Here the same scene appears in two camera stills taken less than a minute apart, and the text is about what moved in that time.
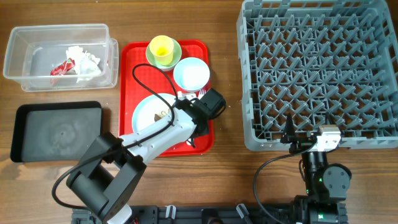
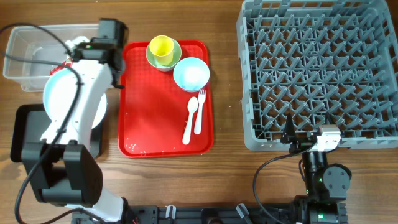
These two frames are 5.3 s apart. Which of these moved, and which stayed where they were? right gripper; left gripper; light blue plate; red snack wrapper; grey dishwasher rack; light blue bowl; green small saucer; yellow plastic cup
Moved: light blue plate; left gripper
Stayed: yellow plastic cup; green small saucer; light blue bowl; right gripper; grey dishwasher rack; red snack wrapper
